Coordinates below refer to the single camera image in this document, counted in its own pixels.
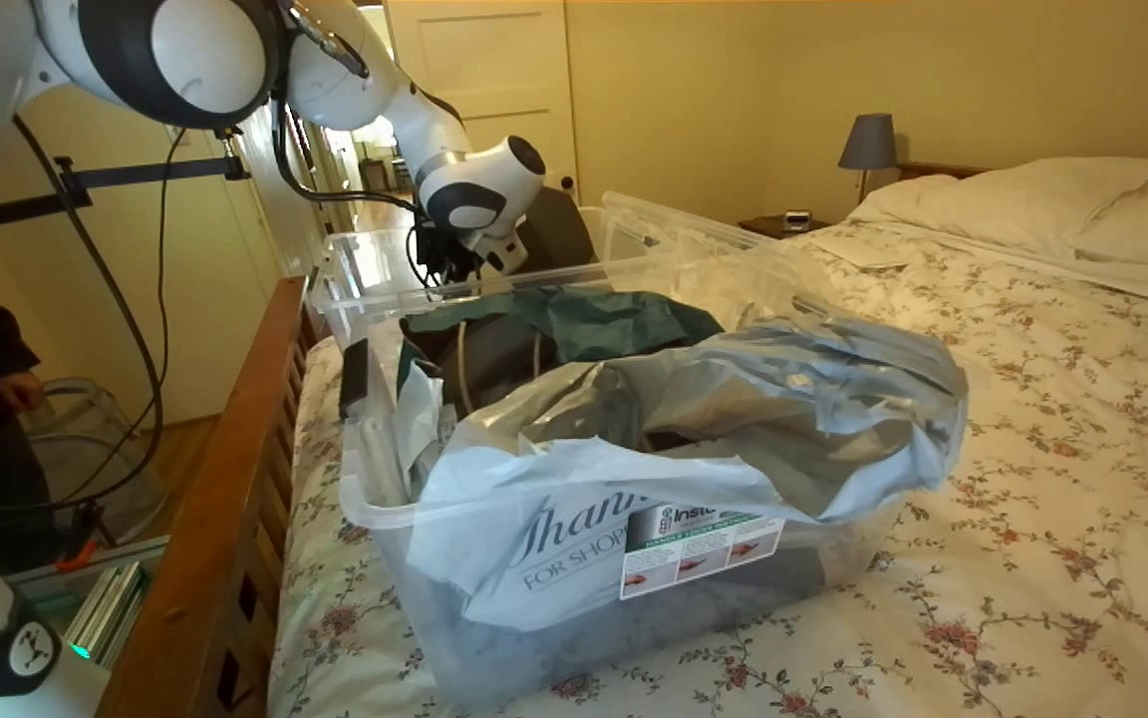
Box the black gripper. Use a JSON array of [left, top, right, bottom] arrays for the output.
[[410, 212, 502, 293]]

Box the clear plastic storage crate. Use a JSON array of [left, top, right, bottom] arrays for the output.
[[306, 189, 797, 335], [332, 282, 971, 708]]

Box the bystander hand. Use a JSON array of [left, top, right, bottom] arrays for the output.
[[0, 370, 48, 416]]

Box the dark green cloth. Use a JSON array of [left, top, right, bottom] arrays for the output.
[[400, 282, 725, 370]]

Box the white panel door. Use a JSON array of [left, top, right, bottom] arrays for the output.
[[377, 0, 581, 205]]

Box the dark wooden nightstand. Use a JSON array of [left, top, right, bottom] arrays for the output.
[[732, 205, 862, 242]]

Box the grey white plastic bag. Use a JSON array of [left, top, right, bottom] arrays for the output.
[[400, 311, 971, 632]]

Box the wooden bed footboard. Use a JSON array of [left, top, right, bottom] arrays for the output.
[[92, 271, 325, 718]]

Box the grey bedside lamp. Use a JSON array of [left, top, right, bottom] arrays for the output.
[[832, 113, 899, 208]]

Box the wooden bed headboard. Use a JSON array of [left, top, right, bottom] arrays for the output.
[[893, 160, 990, 185]]

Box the floral white bedspread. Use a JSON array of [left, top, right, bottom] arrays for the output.
[[266, 212, 1148, 718]]

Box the black hanging cable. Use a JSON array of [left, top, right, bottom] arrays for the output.
[[8, 114, 195, 513]]

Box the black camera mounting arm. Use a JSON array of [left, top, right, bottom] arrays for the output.
[[0, 152, 255, 241]]

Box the silver aluminium stand frame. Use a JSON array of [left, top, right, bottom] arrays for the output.
[[58, 555, 161, 669]]

